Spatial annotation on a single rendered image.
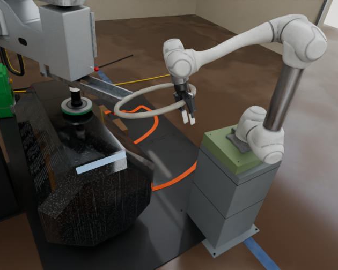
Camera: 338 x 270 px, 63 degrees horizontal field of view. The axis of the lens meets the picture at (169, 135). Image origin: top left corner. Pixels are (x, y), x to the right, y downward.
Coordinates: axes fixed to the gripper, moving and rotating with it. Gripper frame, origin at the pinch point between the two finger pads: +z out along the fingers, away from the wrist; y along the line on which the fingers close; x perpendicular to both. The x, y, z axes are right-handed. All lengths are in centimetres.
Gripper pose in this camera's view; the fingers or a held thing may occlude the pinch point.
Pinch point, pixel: (188, 117)
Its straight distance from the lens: 150.8
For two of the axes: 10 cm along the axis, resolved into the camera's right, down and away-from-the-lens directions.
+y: -6.8, -1.8, 7.1
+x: -7.0, 4.6, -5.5
